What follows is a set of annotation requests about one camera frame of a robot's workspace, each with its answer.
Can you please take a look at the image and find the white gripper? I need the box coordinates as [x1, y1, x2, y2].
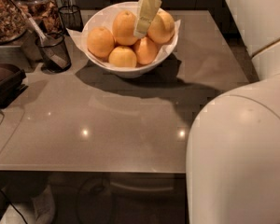
[133, 0, 161, 38]

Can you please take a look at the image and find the orange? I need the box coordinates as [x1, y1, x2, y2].
[108, 46, 137, 68]
[87, 26, 115, 58]
[112, 10, 138, 46]
[147, 11, 175, 44]
[133, 36, 158, 65]

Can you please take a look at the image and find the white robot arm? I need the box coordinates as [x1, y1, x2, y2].
[186, 0, 280, 224]

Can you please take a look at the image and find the white ceramic bowl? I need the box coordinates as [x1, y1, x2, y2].
[77, 2, 181, 78]

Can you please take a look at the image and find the white paper bowl liner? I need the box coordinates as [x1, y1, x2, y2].
[65, 9, 182, 69]

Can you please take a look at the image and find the far black mesh cup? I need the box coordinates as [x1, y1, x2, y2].
[59, 5, 84, 32]

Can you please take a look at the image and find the black mesh cup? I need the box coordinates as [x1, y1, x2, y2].
[59, 5, 84, 32]
[35, 33, 71, 73]

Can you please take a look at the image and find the near black mesh cup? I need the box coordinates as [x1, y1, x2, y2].
[35, 33, 71, 73]

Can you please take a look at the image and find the grey tabletop slab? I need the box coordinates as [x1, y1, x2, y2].
[0, 10, 248, 173]

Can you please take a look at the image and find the large jar of nuts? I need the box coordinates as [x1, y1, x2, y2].
[0, 0, 26, 45]

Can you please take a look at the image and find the dark device with cable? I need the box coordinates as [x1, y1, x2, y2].
[0, 63, 26, 108]

